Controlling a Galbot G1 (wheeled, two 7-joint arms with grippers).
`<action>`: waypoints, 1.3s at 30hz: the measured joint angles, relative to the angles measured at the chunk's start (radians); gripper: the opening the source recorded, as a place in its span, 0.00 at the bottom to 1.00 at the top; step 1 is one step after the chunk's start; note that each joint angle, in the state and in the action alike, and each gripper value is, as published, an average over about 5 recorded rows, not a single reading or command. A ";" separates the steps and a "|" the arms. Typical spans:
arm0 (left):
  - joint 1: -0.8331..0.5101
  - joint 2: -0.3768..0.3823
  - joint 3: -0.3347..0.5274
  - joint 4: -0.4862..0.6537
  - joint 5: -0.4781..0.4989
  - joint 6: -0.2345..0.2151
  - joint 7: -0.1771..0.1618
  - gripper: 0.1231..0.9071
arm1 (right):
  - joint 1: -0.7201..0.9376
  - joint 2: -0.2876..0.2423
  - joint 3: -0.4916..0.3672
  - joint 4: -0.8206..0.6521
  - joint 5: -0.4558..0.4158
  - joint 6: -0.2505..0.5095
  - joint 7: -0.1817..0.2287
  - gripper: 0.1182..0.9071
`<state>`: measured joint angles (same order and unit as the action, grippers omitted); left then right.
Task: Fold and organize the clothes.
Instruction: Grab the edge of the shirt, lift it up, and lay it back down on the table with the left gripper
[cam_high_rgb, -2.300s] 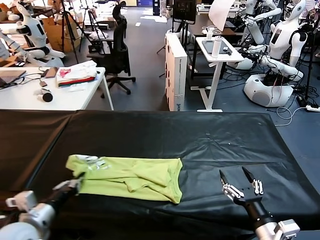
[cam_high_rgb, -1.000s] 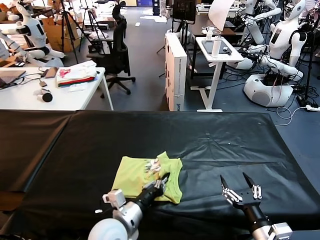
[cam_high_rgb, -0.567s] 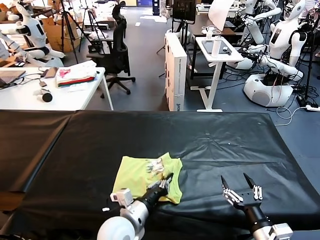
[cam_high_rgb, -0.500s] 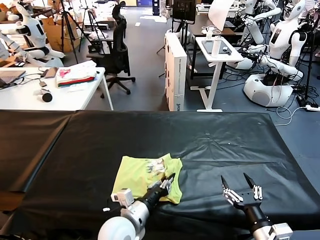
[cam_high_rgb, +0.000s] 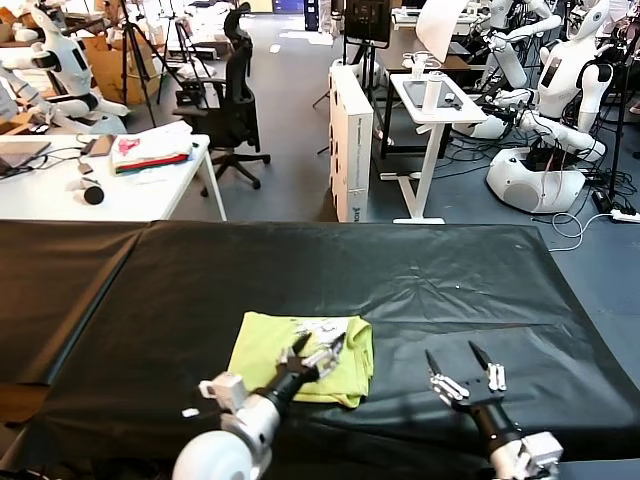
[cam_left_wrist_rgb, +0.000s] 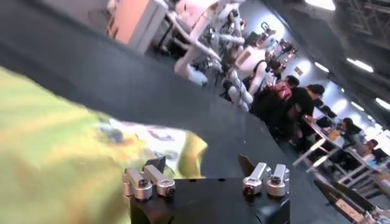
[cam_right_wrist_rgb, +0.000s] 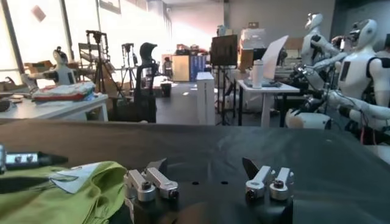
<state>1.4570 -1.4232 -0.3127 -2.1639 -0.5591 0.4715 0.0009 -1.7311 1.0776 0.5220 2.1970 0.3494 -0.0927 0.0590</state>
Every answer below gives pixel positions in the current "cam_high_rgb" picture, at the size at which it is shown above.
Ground black monitor on stand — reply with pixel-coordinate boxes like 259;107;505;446
345;0;393;50

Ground dark wooden desk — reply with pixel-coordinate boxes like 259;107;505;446
374;42;474;161

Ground white floor cable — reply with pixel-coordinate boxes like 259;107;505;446
549;212;614;253

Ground tall black tripod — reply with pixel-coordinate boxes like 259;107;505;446
117;0;186;129

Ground white curved board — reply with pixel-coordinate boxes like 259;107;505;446
417;0;471;62

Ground dark brown table mat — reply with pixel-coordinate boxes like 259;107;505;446
0;218;161;387

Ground black office chair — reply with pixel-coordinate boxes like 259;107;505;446
172;2;272;197

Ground yellow-green t-shirt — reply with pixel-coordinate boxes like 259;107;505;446
227;311;375;410

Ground tall white cardboard box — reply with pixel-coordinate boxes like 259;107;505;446
328;64;375;224

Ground white humanoid robot on base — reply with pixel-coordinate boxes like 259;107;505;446
487;0;617;215

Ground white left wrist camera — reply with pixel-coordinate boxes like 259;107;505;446
198;372;249;416

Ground brown phone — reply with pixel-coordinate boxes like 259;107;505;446
88;132;119;157

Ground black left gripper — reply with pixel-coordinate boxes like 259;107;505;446
264;332;348;401

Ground grey laptop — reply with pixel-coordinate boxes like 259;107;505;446
0;139;54;177

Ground brown cardboard box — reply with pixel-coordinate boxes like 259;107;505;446
82;32;164;106

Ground dark tablet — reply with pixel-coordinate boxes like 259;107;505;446
403;78;466;109

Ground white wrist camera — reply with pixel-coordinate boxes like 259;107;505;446
514;430;565;480
198;372;249;416

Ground white drone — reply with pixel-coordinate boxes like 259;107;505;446
403;49;445;80

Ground black pole stand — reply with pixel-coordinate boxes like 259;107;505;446
592;29;632;211

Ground white standing desk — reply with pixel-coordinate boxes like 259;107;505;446
379;72;490;225

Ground white humanoid robot black waist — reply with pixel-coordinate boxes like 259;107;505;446
0;0;130;134

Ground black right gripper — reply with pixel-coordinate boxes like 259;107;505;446
424;341;507;414

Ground stack of folded clothes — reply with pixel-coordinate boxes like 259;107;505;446
110;121;195;175

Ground short black tripod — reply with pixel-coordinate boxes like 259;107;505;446
159;12;214;106

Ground white water bottle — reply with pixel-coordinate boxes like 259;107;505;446
423;69;446;115

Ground white work table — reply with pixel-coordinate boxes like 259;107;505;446
0;132;228;222

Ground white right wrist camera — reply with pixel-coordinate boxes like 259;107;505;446
514;430;565;480

